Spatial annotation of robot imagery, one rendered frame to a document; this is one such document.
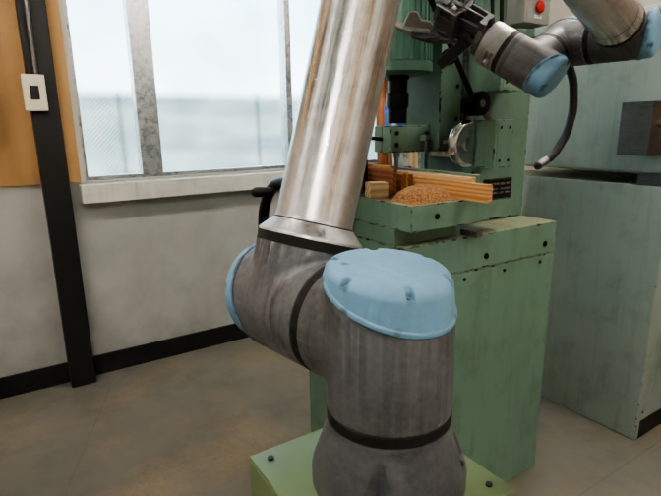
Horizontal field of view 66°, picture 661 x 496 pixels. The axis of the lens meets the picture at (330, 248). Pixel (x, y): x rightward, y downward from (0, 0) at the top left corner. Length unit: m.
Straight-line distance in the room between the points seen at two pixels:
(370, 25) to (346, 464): 0.54
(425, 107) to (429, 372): 0.99
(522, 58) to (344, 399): 0.79
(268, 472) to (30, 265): 1.83
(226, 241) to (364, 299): 2.06
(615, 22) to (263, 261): 0.75
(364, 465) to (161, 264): 1.98
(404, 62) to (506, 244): 0.54
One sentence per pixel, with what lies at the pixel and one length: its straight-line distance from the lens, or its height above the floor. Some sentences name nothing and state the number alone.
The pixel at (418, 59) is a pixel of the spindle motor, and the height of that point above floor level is 1.23.
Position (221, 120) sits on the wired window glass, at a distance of 2.57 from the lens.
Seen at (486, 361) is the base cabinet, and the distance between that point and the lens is 1.48.
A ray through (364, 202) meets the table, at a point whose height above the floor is 0.89.
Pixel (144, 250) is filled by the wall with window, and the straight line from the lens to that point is 2.44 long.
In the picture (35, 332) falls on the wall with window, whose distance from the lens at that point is 2.47.
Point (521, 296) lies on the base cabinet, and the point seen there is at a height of 0.60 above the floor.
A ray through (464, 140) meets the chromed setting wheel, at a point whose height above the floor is 1.03.
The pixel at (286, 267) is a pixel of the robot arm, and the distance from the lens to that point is 0.65.
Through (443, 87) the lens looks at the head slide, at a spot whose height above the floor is 1.16.
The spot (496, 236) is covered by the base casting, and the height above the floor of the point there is 0.79.
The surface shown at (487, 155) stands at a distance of 1.37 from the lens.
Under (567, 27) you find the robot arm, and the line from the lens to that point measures 1.23.
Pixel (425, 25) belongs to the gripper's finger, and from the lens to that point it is 1.21.
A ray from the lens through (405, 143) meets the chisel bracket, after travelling 1.37.
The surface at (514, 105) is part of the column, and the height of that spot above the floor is 1.12.
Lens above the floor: 1.07
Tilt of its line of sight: 14 degrees down
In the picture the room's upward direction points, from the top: 1 degrees counter-clockwise
